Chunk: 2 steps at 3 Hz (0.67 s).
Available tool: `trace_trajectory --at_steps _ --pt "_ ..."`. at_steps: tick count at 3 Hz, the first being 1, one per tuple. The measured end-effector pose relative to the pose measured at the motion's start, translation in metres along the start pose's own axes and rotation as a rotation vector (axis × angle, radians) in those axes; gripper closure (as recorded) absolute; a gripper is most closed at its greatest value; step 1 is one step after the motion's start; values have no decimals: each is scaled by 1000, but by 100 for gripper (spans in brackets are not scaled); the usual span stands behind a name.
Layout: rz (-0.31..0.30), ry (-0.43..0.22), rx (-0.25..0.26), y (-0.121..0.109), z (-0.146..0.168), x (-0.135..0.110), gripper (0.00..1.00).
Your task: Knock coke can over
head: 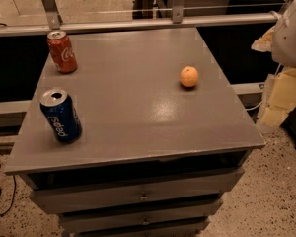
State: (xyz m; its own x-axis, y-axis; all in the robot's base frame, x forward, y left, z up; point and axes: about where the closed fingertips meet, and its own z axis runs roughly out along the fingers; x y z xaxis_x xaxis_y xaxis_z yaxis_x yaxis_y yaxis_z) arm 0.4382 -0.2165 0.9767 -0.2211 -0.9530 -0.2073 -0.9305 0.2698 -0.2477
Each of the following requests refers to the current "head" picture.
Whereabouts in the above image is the grey drawer cabinet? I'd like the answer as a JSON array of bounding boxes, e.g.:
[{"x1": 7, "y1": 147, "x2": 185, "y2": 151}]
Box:
[{"x1": 4, "y1": 27, "x2": 266, "y2": 237}]

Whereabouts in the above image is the metal railing frame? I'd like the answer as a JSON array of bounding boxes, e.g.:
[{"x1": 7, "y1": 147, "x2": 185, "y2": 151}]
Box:
[{"x1": 0, "y1": 0, "x2": 292, "y2": 36}]

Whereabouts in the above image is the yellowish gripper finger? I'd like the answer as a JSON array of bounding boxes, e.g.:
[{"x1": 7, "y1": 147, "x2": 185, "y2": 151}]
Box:
[{"x1": 251, "y1": 27, "x2": 274, "y2": 52}]

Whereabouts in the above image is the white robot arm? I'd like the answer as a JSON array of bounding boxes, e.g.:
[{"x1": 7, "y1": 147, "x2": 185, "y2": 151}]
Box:
[{"x1": 251, "y1": 0, "x2": 296, "y2": 68}]

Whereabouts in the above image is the grey drawer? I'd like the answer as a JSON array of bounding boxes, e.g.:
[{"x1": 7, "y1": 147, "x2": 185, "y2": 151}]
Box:
[
  {"x1": 68, "y1": 216, "x2": 211, "y2": 237},
  {"x1": 30, "y1": 167, "x2": 244, "y2": 214},
  {"x1": 60, "y1": 196, "x2": 222, "y2": 233}
]

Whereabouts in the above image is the top grey drawer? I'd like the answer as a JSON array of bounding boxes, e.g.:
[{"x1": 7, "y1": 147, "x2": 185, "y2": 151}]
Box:
[{"x1": 30, "y1": 167, "x2": 244, "y2": 214}]

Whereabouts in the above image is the middle grey drawer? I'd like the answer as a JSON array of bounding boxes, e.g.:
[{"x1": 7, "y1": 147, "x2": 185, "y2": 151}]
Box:
[{"x1": 60, "y1": 196, "x2": 222, "y2": 233}]

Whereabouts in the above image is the red coke can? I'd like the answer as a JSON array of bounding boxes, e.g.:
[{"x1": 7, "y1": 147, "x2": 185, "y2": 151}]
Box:
[{"x1": 47, "y1": 31, "x2": 78, "y2": 74}]

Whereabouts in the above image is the bottom grey drawer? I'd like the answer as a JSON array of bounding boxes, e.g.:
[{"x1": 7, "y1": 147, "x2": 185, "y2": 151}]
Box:
[{"x1": 68, "y1": 216, "x2": 211, "y2": 237}]

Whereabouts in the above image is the white cable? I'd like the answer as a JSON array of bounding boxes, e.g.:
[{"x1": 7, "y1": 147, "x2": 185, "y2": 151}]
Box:
[{"x1": 245, "y1": 62, "x2": 284, "y2": 113}]

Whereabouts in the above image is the blue pepsi can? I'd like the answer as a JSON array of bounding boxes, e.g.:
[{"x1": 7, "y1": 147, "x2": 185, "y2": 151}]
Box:
[{"x1": 39, "y1": 89, "x2": 82, "y2": 143}]

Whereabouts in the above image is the orange fruit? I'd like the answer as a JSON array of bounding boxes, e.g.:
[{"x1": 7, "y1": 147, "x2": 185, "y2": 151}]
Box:
[{"x1": 180, "y1": 66, "x2": 199, "y2": 87}]

